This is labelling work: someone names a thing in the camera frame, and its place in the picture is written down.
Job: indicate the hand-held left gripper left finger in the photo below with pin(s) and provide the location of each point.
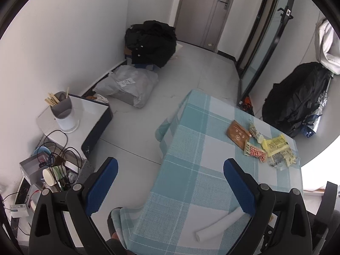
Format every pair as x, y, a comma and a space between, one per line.
102, 186

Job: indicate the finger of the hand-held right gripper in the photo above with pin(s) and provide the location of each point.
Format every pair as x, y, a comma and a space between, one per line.
328, 199

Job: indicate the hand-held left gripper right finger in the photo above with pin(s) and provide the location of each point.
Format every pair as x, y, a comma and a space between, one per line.
239, 188

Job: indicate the red pill blister pack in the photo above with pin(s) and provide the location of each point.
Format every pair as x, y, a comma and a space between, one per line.
255, 152

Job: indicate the white paper roll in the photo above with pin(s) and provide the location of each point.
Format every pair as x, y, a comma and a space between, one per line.
220, 227

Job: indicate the clear printed wrapper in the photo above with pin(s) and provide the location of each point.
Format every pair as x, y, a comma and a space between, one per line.
281, 162

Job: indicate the brown paper packet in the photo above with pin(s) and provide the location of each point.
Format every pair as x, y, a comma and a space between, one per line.
237, 134

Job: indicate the yellow plastic bag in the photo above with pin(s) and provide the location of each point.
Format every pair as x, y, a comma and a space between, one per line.
275, 145

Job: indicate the small wrapper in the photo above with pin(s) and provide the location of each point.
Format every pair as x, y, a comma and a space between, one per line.
255, 131

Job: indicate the grey slipper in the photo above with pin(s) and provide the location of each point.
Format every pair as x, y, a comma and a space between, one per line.
113, 217

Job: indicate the checked teal tablecloth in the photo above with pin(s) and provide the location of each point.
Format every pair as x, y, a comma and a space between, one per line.
202, 178

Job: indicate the white paper cup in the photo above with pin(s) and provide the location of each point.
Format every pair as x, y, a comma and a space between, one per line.
50, 176

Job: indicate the blue bowl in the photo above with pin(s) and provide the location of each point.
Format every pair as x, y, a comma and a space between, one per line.
39, 148

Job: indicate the white side table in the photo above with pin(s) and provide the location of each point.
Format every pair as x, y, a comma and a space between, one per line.
87, 111

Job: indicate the grey open box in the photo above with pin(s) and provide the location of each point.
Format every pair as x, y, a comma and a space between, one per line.
28, 168

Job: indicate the black electronic device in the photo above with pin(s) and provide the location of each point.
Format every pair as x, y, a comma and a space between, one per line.
23, 191

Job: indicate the silver folding umbrella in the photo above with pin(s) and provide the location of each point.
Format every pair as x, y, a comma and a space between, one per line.
314, 119

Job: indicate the grey chopstick holder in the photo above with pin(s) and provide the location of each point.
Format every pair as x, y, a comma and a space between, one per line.
65, 111

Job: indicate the orange tool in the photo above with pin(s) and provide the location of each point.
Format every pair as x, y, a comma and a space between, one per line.
245, 103

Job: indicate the white power adapter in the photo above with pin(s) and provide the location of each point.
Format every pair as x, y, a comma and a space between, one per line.
19, 209

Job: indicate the crumpled white bag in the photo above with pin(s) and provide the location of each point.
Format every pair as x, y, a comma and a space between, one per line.
102, 98

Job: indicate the brown cardboard box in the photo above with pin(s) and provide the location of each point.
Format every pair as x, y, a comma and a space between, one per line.
91, 97

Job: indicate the grey plastic bag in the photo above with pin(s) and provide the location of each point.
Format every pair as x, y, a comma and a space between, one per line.
130, 85

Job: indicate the black backpack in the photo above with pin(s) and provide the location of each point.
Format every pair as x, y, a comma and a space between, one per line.
294, 98

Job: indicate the black sliding door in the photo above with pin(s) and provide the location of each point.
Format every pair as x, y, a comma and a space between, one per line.
261, 45

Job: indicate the white garment hanging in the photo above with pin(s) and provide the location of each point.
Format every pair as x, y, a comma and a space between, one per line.
328, 47

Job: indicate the black clothes pile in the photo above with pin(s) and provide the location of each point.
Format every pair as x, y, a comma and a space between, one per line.
151, 42

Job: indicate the white cloth bag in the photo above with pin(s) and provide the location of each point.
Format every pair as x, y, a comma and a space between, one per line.
179, 45

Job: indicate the grey door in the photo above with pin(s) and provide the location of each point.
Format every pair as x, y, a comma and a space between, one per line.
196, 13

